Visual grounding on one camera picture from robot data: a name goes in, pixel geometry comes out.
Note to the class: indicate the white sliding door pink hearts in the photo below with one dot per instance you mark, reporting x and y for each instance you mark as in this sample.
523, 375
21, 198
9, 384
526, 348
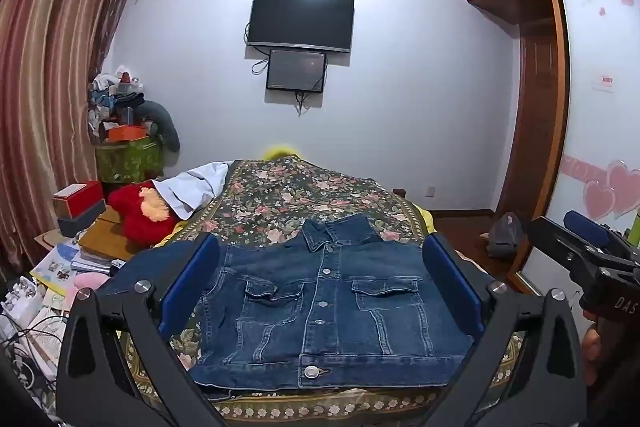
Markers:
595, 132

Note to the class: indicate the green bottle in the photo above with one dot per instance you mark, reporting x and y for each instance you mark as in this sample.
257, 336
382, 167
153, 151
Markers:
634, 232

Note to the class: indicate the orange box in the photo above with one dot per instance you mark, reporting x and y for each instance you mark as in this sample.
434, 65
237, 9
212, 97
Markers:
127, 133

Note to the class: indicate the pile of clothes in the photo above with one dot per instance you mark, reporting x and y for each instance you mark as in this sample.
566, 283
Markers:
112, 99

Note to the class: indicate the red box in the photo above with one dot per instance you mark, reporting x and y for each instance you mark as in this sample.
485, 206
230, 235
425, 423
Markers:
80, 199

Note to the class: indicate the colourful picture book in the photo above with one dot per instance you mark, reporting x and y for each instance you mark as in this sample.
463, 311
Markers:
55, 269

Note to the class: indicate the brown wooden door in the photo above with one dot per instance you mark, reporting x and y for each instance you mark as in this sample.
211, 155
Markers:
532, 122

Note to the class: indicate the striped brown curtain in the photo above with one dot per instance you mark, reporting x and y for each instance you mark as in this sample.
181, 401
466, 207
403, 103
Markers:
45, 82

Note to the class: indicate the brown cardboard box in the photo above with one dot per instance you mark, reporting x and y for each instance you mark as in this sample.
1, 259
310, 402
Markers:
107, 232

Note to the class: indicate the dark grey box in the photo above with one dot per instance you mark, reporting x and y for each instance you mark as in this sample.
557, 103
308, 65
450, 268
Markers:
82, 221

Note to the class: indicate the person's right hand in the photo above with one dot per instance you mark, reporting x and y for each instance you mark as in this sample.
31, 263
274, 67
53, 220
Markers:
592, 349

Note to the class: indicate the black wall television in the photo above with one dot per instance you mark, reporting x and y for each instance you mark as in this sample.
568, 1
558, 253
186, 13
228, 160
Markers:
301, 21

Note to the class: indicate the dark floral bed cover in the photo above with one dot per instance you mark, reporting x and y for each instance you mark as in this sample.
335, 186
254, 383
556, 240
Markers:
300, 202

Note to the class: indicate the yellow cushion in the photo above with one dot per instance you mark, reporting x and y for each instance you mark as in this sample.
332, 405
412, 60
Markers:
280, 152

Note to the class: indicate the red plush toy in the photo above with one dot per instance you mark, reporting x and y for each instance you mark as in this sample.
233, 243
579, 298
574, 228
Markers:
140, 212

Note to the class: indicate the grey neck pillow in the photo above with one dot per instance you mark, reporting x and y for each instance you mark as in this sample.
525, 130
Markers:
167, 127

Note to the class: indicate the grey bag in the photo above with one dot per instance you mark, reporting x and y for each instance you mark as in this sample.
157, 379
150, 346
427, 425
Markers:
505, 234

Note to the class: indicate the pink plush toy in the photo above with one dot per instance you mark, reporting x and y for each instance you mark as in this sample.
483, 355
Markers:
90, 284

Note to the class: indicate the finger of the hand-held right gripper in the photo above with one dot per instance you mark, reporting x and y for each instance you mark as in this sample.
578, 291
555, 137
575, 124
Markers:
587, 227
565, 247

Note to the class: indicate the small black wall monitor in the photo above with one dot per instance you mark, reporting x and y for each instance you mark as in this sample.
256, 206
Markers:
296, 70

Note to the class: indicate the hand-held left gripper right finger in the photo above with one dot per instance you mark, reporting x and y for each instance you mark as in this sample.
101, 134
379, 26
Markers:
450, 277

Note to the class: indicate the white pillow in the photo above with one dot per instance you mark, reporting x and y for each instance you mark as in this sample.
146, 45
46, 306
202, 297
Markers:
192, 187

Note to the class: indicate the blue denim jacket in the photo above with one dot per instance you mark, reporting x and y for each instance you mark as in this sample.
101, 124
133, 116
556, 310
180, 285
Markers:
320, 317

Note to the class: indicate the green patterned box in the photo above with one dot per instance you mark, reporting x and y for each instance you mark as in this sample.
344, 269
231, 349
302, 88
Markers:
127, 159

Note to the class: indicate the stack of books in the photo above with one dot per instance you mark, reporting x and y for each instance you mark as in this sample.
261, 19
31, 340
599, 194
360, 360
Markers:
95, 259

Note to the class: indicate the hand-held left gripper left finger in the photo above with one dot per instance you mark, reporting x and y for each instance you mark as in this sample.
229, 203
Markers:
192, 277

